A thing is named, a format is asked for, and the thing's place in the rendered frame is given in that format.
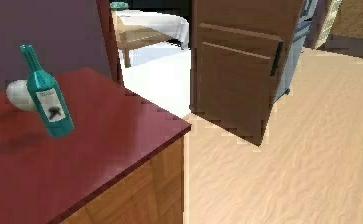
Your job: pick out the teal round dish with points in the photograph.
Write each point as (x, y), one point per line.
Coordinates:
(119, 5)

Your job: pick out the white round bowl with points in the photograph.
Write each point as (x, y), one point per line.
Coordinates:
(18, 95)

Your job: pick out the red-topped wooden cabinet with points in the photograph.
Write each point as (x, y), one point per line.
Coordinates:
(99, 140)

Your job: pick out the teal glass bottle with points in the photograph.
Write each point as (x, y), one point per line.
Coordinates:
(45, 93)

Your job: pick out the wooden table with white cloth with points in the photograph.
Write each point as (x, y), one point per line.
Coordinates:
(149, 28)

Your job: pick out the blue-grey cabinet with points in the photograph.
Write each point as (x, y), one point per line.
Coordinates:
(294, 50)

